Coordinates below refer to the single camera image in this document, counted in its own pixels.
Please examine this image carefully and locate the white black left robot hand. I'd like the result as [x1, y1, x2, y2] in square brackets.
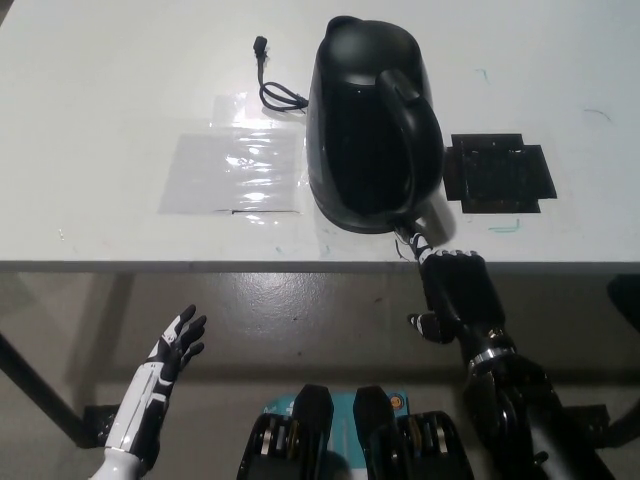
[102, 304, 209, 466]

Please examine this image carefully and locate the black table leg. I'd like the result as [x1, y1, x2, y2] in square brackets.
[0, 329, 85, 449]

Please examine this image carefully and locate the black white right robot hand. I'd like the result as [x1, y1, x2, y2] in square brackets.
[394, 224, 517, 362]

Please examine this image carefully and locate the black electric kettle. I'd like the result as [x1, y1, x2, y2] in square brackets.
[304, 15, 447, 235]

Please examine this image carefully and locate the black tape patch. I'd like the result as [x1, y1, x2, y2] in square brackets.
[442, 132, 559, 216]

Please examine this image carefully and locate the large transparent plastic sheet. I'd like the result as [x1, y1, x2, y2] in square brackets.
[157, 129, 307, 216]

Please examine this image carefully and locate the black power cord with plug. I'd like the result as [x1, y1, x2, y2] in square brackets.
[253, 34, 310, 115]

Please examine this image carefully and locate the dark object at floor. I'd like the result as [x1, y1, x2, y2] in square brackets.
[606, 275, 640, 329]

